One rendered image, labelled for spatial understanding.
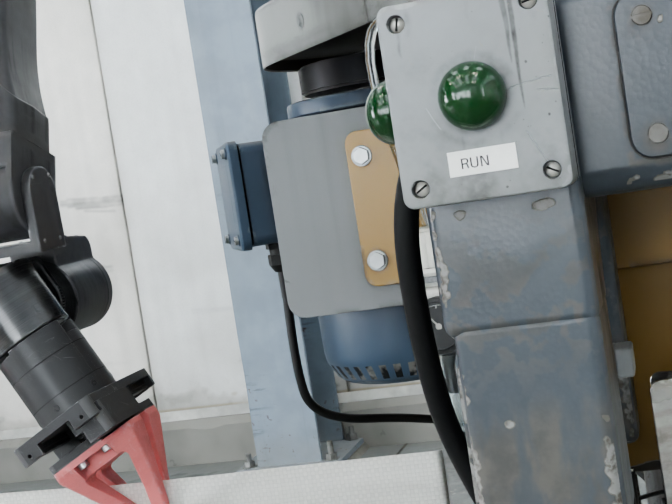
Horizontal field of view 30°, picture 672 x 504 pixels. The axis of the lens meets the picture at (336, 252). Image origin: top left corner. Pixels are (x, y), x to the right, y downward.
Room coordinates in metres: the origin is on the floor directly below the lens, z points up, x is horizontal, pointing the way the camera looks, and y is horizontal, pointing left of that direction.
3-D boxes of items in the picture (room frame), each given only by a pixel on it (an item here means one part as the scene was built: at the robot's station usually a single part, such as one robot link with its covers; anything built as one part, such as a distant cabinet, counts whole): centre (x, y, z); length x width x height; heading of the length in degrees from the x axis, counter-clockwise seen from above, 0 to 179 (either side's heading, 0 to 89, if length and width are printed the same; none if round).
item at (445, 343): (0.80, -0.06, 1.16); 0.04 x 0.02 x 0.04; 75
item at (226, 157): (1.09, 0.05, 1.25); 0.10 x 0.08 x 0.12; 10
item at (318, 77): (1.11, -0.05, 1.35); 0.12 x 0.12 x 0.04
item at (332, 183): (1.01, -0.10, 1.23); 0.28 x 0.07 x 0.16; 75
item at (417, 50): (0.57, -0.07, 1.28); 0.08 x 0.05 x 0.09; 75
